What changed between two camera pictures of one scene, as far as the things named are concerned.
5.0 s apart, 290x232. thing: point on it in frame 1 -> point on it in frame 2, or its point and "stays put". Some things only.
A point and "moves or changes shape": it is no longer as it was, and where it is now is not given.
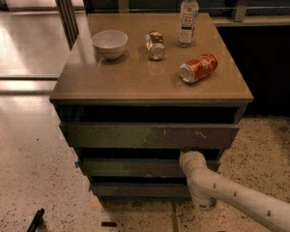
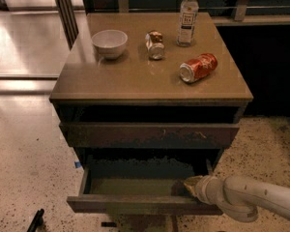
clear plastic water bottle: [188, 20] stays put
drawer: [138, 167] moves or changes shape
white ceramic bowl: [111, 43] stays put
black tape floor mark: [108, 224] stays put
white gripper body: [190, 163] -> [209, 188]
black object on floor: [38, 220] stays put
